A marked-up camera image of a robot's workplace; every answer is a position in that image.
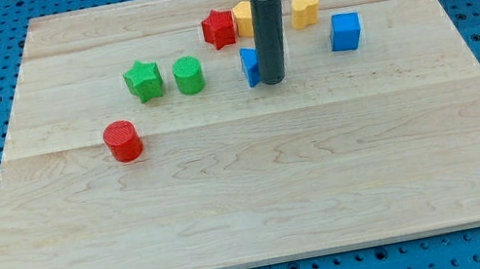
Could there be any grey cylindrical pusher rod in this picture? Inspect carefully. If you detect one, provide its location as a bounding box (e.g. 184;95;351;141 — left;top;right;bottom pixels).
250;0;286;85

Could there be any blue cube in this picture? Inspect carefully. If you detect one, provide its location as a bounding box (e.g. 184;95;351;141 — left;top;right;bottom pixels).
330;12;361;52

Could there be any yellow block behind rod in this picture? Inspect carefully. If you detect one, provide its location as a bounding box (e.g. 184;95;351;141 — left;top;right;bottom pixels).
232;1;255;38

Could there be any yellow heart block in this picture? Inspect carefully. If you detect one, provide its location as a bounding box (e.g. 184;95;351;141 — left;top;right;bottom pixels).
291;0;320;30

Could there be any red star block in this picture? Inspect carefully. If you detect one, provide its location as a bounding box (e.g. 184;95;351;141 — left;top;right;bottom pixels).
201;10;236;50

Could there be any blue triangular block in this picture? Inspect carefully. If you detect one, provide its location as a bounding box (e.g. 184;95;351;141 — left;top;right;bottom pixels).
239;48;261;88

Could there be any green cylinder block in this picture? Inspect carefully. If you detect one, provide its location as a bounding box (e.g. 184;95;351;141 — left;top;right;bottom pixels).
172;56;206;96

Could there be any green star block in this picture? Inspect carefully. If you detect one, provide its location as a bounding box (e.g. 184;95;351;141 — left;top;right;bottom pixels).
123;60;164;104

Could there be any light wooden board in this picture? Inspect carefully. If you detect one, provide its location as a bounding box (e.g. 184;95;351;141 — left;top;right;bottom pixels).
0;0;480;269

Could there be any red cylinder block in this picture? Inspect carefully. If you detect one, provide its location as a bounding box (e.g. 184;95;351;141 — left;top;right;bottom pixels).
102;120;143;163

